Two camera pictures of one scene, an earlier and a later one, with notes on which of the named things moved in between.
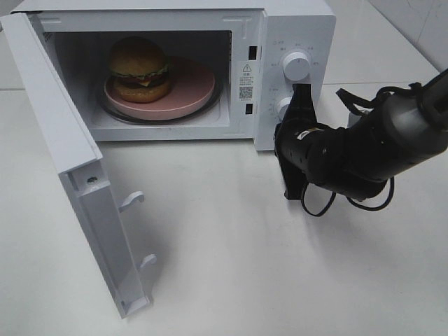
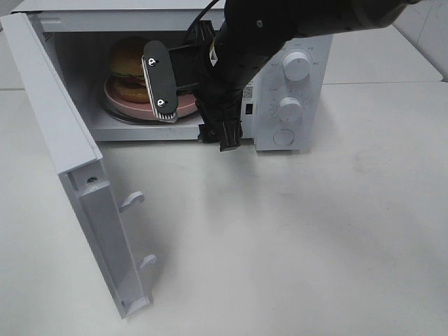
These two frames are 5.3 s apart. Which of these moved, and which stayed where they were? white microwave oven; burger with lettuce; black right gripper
Moved: black right gripper
Stayed: burger with lettuce; white microwave oven
